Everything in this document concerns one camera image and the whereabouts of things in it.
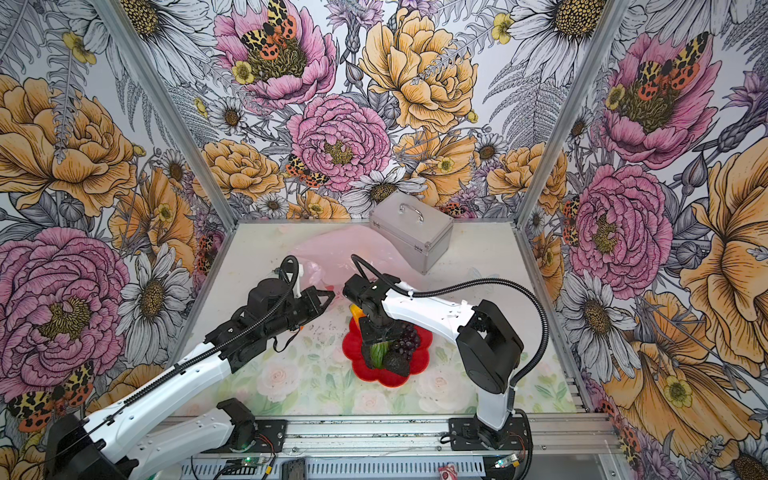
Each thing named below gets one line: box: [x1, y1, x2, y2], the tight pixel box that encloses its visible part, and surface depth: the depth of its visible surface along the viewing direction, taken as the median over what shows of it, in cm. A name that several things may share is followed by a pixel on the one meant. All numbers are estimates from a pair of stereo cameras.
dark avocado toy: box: [384, 351, 411, 377], surface depth 80 cm
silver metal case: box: [369, 192, 455, 275], surface depth 104 cm
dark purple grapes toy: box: [393, 324, 420, 360], surface depth 87 cm
